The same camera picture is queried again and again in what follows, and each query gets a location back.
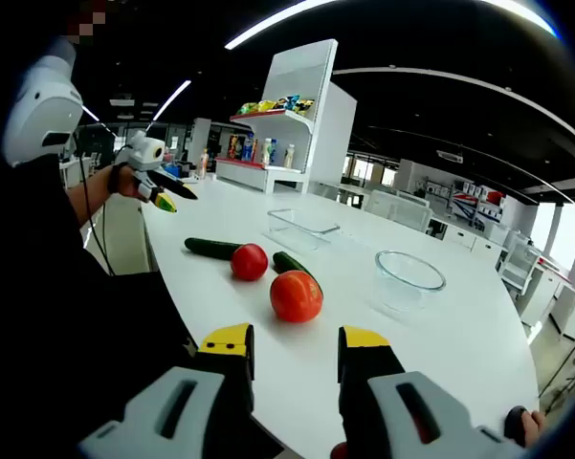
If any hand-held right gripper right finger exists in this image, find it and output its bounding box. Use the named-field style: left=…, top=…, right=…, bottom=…
left=337, top=325, right=530, bottom=459

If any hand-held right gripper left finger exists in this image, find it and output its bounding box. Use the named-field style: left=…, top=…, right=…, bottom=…
left=78, top=322, right=257, bottom=459

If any dark green cucumber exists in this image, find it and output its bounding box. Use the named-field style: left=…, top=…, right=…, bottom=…
left=272, top=251, right=324, bottom=295
left=184, top=236, right=244, bottom=262

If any red tomato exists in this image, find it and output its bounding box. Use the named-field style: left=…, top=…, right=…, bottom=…
left=230, top=243, right=270, bottom=282
left=269, top=270, right=324, bottom=324

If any rectangular glass storage container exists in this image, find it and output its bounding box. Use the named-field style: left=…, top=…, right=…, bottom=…
left=266, top=208, right=342, bottom=252

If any round glass bowl container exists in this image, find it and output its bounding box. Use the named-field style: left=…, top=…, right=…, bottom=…
left=373, top=250, right=448, bottom=315

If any person's left hand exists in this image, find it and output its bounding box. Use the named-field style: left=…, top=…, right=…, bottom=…
left=108, top=164, right=150, bottom=205

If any person's right hand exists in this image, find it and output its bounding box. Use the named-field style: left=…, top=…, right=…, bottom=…
left=520, top=409, right=549, bottom=448

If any white table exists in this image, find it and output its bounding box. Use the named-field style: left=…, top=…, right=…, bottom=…
left=141, top=176, right=542, bottom=459

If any row of drink bottles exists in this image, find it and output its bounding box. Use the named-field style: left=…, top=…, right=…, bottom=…
left=226, top=132, right=298, bottom=169

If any white chest-worn device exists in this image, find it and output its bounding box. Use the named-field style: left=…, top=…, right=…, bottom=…
left=2, top=37, right=85, bottom=168

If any row of snack packets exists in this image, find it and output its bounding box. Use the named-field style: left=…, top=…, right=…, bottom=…
left=236, top=94, right=316, bottom=118

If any person in black shirt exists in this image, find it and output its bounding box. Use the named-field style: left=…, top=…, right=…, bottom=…
left=0, top=152, right=288, bottom=459

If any white display shelf unit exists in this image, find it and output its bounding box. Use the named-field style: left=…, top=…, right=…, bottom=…
left=214, top=38, right=359, bottom=195

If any curved ceiling light strip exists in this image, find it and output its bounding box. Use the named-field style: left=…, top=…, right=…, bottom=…
left=223, top=0, right=559, bottom=52

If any white low cabinet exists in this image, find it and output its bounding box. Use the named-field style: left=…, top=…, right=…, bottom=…
left=442, top=222, right=503, bottom=259

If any white mesh chair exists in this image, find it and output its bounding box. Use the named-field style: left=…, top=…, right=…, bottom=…
left=396, top=190, right=434, bottom=233
left=495, top=233, right=542, bottom=293

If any display rack with boxes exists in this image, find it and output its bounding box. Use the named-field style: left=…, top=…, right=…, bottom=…
left=447, top=179, right=508, bottom=226

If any black cable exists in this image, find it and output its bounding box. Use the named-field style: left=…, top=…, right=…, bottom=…
left=74, top=133, right=116, bottom=277

